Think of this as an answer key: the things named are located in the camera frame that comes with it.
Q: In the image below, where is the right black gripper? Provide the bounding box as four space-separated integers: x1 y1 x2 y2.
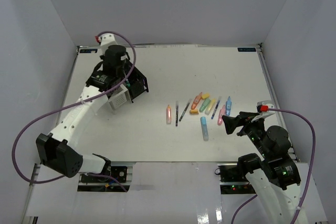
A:
222 111 270 158

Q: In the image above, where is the blue gel pen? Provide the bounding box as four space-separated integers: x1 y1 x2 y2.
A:
211 96 222 120

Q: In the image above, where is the large light blue highlighter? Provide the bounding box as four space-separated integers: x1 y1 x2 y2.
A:
200 116 209 141

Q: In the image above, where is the yellow highlighter cap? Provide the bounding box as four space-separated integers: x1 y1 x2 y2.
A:
201 93 209 100

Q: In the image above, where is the orange yellow short highlighter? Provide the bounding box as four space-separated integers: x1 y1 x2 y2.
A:
190 109 199 114

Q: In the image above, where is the black gel pen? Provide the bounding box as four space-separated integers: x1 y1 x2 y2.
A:
179 99 192 122
175 101 179 127

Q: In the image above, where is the pink orange-tip highlighter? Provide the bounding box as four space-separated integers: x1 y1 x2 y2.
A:
166 104 172 124

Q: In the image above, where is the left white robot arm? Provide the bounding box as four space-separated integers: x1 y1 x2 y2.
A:
36 45 132 182

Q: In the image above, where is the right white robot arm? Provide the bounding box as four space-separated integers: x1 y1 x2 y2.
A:
222 111 308 223

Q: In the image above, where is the blue small highlighter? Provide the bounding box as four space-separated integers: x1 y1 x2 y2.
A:
225 96 232 116

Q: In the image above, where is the pale yellow highlighter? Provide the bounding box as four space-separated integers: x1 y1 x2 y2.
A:
205 99 216 115

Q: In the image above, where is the green highlighter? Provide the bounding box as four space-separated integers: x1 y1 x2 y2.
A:
199 98 211 112

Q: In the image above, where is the black mesh pen holder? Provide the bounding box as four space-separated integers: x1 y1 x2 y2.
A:
124 67 149 103

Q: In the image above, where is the white slotted pen holder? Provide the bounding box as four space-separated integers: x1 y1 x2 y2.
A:
108 84 131 110

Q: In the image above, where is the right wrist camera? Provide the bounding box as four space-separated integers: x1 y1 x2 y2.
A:
257 100 275 116

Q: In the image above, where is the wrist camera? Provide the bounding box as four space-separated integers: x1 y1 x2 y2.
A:
257 100 275 116
95 32 117 51

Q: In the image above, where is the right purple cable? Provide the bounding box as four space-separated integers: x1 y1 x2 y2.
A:
230 107 316 224

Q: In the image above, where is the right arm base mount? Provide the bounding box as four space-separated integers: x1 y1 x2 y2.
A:
214 164 255 195

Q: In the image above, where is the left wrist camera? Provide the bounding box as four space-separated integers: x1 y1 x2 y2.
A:
95 32 117 51

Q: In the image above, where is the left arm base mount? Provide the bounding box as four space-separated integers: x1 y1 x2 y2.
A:
77 166 132 193

